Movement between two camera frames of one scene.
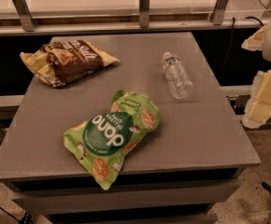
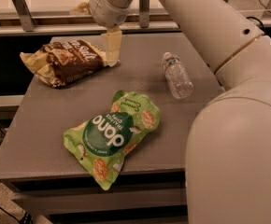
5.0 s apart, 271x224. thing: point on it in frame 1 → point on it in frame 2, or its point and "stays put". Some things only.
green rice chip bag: [100, 144] stays put
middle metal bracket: [144, 7] stays put
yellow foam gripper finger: [267, 93] → [112, 40]
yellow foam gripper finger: [256, 41] → [81, 9]
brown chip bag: [63, 62] stays put
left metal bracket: [21, 8] stays put
